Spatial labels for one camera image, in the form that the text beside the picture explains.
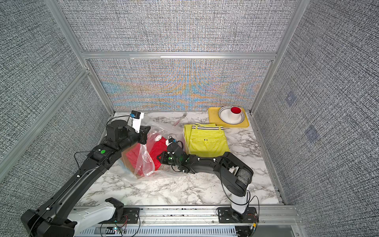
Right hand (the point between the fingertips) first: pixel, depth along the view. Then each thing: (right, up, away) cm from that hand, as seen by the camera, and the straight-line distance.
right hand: (155, 154), depth 83 cm
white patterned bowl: (+46, +25, +33) cm, 62 cm away
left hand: (+1, +16, -11) cm, 20 cm away
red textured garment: (-3, 0, -14) cm, 14 cm away
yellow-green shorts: (+29, +7, +9) cm, 31 cm away
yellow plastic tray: (+38, +22, +31) cm, 54 cm away
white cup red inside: (+53, +25, +25) cm, 64 cm away
